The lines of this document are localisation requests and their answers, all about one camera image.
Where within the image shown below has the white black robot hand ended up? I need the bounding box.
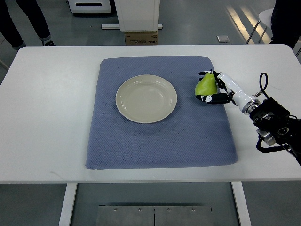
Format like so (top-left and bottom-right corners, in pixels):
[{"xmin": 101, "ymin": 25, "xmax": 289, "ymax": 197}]
[{"xmin": 195, "ymin": 70, "xmax": 260, "ymax": 114}]

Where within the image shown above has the green pear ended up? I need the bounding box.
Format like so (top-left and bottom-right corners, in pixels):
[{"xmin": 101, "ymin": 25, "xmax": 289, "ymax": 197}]
[{"xmin": 195, "ymin": 70, "xmax": 217, "ymax": 96}]

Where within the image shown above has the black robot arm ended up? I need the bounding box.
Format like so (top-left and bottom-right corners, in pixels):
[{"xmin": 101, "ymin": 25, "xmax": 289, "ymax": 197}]
[{"xmin": 248, "ymin": 73, "xmax": 301, "ymax": 163}]

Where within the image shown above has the grey floor socket plate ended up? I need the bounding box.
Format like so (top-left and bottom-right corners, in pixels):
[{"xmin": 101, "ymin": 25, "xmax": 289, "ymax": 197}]
[{"xmin": 217, "ymin": 35, "xmax": 230, "ymax": 43}]

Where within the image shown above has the beige ceramic plate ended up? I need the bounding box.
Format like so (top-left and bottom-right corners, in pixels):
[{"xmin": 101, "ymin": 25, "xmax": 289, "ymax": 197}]
[{"xmin": 115, "ymin": 74, "xmax": 177, "ymax": 124}]

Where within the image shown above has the blue textured cloth mat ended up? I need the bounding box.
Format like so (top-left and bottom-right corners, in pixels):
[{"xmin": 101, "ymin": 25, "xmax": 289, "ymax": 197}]
[{"xmin": 86, "ymin": 56, "xmax": 238, "ymax": 170}]

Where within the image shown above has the white chair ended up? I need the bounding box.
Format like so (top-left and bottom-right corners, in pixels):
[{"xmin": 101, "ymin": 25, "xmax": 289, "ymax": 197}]
[{"xmin": 246, "ymin": 9, "xmax": 273, "ymax": 44}]

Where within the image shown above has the person in black clothes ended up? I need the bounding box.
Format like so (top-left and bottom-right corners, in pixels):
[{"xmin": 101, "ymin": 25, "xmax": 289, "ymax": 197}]
[{"xmin": 270, "ymin": 0, "xmax": 301, "ymax": 48}]

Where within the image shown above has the white table leg right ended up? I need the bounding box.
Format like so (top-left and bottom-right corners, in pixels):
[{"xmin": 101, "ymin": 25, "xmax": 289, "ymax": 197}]
[{"xmin": 231, "ymin": 182, "xmax": 252, "ymax": 226}]

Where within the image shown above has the white table leg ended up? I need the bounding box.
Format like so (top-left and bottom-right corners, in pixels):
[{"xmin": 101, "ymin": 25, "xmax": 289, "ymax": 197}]
[
  {"xmin": 231, "ymin": 182, "xmax": 252, "ymax": 226},
  {"xmin": 59, "ymin": 183, "xmax": 78, "ymax": 226}
]

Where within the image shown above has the cardboard box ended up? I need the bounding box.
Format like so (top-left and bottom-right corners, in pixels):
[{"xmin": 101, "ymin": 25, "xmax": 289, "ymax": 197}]
[{"xmin": 125, "ymin": 31, "xmax": 158, "ymax": 46}]

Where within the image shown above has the white appliance with slot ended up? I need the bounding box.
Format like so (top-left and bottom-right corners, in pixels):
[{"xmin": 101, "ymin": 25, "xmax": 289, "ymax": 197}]
[{"xmin": 68, "ymin": 0, "xmax": 111, "ymax": 14}]

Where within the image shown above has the white table leg left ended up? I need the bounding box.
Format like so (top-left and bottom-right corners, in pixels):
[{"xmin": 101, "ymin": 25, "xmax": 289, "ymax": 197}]
[{"xmin": 59, "ymin": 183, "xmax": 78, "ymax": 226}]

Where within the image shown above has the person in dark trousers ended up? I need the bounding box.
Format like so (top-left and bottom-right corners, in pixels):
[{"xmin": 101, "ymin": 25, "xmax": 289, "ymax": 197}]
[{"xmin": 0, "ymin": 0, "xmax": 55, "ymax": 50}]

